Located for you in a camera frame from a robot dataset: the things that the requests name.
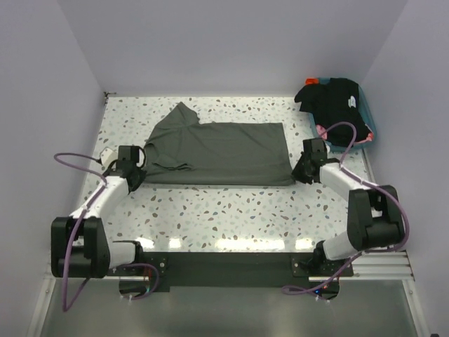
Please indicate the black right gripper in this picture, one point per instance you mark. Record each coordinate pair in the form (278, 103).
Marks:
(296, 173)

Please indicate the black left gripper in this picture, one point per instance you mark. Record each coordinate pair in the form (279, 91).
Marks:
(142, 173)

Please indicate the grey t shirt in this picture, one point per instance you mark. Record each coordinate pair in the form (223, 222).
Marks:
(182, 151)

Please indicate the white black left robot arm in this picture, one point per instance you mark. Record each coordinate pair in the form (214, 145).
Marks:
(79, 244)

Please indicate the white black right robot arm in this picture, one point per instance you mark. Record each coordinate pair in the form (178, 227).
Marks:
(374, 216)

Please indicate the pink garment in basket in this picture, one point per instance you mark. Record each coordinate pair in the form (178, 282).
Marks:
(322, 132)

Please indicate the black t shirt in basket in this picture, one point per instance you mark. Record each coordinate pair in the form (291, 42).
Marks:
(333, 102)

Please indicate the orange garment in basket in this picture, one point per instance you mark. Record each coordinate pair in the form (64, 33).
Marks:
(311, 81)

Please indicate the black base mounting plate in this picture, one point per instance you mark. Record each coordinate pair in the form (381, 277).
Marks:
(250, 270)

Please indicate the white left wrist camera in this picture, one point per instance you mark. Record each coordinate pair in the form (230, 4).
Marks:
(107, 156)

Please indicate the aluminium frame rail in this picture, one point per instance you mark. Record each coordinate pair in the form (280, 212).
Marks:
(370, 266)

